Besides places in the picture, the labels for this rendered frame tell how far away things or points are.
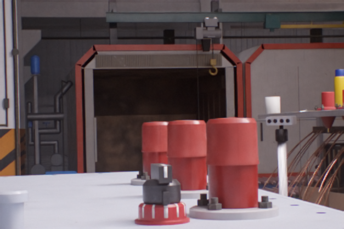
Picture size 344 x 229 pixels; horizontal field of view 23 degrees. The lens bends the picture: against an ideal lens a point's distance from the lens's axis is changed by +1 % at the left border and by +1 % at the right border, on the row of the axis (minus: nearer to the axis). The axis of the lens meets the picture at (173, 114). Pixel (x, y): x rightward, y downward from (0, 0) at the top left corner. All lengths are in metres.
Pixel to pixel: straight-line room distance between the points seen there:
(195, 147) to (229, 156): 0.33
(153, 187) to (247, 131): 0.15
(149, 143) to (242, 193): 0.67
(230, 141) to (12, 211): 0.31
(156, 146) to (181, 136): 0.33
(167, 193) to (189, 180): 0.39
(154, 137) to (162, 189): 0.71
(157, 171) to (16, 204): 0.19
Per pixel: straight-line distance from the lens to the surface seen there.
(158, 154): 1.76
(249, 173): 1.12
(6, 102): 11.62
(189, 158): 1.44
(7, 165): 11.68
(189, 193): 1.41
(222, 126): 1.11
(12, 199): 0.97
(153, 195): 1.06
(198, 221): 1.09
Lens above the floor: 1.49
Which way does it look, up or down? 1 degrees up
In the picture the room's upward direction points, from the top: 1 degrees counter-clockwise
